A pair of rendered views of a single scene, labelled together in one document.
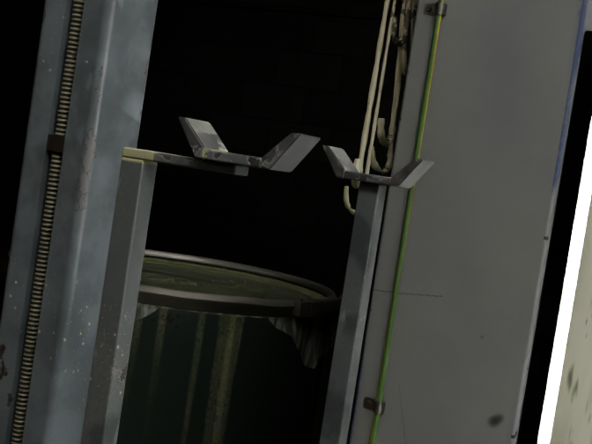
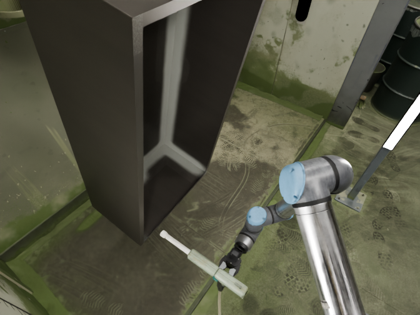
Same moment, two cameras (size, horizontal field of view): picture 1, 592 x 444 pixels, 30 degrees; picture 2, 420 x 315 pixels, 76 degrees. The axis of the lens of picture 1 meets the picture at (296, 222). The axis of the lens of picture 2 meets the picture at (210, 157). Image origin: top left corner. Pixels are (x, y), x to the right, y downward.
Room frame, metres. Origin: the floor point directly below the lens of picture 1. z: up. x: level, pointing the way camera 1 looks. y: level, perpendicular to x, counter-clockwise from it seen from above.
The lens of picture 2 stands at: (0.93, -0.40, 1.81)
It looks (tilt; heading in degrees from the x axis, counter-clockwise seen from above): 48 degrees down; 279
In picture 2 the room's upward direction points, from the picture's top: 2 degrees clockwise
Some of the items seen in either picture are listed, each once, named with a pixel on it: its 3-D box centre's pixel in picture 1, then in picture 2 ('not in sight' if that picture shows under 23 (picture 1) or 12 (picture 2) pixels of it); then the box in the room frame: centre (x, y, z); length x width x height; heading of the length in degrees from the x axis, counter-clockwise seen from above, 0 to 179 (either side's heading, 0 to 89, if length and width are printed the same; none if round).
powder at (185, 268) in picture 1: (174, 280); not in sight; (1.92, 0.19, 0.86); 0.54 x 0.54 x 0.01
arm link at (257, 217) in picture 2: not in sight; (257, 219); (0.80, -1.12, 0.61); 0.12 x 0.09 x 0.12; 29
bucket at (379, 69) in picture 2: not in sight; (366, 77); (-0.38, -3.56, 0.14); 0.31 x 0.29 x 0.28; 64
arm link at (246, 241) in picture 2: not in sight; (242, 243); (0.85, -1.04, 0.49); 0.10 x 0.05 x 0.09; 157
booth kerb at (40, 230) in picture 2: not in sight; (155, 141); (1.70, -2.03, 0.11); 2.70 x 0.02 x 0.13; 64
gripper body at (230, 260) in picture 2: not in sight; (235, 257); (0.88, -0.96, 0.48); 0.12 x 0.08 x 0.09; 67
